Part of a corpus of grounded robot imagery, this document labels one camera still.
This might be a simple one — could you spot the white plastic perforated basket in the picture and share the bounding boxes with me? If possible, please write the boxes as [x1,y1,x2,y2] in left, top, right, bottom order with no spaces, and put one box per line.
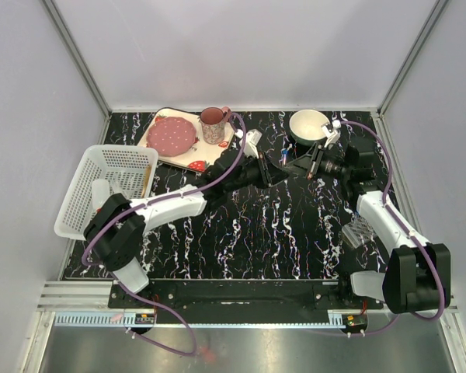
[54,145,158,240]

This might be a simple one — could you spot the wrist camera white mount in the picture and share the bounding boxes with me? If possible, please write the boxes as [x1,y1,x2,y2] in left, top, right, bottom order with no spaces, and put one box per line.
[243,129,263,159]
[321,120,341,149]

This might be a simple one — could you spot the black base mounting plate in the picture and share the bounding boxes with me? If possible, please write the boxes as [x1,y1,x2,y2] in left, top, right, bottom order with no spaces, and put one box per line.
[108,277,384,326]

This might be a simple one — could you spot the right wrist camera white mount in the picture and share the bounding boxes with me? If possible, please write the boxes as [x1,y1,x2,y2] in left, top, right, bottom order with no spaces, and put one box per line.
[321,120,341,149]

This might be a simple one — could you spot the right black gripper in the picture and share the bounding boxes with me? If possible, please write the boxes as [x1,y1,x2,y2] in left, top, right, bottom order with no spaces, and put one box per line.
[282,142,352,182]

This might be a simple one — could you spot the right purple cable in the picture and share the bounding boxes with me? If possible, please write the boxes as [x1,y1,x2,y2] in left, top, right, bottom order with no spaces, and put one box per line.
[337,120,447,337]

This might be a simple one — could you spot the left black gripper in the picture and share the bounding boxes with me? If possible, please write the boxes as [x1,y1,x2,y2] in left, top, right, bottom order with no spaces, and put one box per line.
[224,151,289,193]

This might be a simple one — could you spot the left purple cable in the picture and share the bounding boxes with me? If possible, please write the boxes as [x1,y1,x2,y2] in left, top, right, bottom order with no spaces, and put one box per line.
[81,112,248,357]

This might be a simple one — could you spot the purple cable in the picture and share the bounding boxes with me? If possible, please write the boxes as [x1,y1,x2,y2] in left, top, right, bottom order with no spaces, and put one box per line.
[337,120,447,337]
[81,112,248,357]

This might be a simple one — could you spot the clear test tube rack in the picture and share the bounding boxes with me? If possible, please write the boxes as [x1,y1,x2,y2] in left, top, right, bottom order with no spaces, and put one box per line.
[342,217,374,249]

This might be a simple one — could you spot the pink patterned mug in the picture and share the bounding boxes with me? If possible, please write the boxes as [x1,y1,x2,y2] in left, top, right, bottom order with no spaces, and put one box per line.
[199,106,231,145]

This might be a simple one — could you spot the strawberry pattern square tray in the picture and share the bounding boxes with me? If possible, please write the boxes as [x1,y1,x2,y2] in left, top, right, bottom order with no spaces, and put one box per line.
[137,107,235,172]

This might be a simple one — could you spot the white wash bottle red cap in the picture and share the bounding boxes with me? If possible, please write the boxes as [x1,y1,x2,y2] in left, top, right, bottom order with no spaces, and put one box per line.
[91,179,110,212]

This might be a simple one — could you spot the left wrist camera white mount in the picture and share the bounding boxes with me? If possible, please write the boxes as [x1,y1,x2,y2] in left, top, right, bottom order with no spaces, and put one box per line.
[243,129,263,159]

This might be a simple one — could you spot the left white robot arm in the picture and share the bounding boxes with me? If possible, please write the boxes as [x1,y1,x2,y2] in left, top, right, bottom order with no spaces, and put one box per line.
[83,151,290,308]

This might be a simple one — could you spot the white ceramic bowl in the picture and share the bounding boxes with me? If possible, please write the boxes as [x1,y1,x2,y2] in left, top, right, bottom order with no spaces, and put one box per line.
[289,110,329,147]

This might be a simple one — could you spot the pink polka dot plate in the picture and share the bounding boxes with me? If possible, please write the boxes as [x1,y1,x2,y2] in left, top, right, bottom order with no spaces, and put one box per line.
[146,117,196,157]

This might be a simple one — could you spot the clear plastic funnel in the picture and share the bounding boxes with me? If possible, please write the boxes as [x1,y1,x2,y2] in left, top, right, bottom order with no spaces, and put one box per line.
[110,180,126,196]

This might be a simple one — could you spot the wooden test tube clamp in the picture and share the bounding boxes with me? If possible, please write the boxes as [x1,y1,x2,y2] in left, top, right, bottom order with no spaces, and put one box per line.
[141,165,152,197]

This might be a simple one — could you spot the blue capped test tube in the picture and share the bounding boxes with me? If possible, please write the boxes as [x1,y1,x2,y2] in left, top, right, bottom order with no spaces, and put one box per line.
[281,144,295,166]

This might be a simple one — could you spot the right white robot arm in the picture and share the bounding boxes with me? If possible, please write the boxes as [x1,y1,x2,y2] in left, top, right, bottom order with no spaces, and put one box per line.
[285,138,451,315]

